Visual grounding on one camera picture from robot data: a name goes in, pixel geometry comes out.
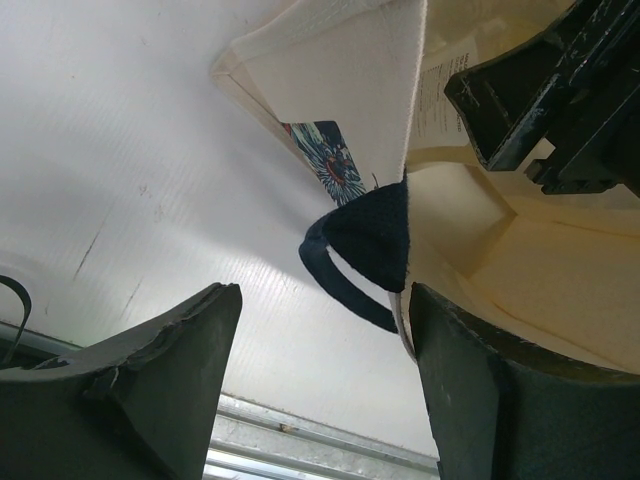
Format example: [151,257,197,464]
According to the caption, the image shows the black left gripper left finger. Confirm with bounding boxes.
[1,283,242,479]

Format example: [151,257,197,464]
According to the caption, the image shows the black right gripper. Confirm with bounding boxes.
[444,1,639,195]

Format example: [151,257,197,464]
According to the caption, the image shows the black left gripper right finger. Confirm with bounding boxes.
[409,284,639,479]

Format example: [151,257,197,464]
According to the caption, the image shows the cream canvas tote bag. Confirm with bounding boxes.
[212,1,639,373]

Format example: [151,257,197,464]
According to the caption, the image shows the clear yellow liquid bottle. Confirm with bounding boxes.
[410,0,572,148]

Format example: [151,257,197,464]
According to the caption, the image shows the aluminium mounting rail front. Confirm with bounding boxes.
[203,395,440,480]

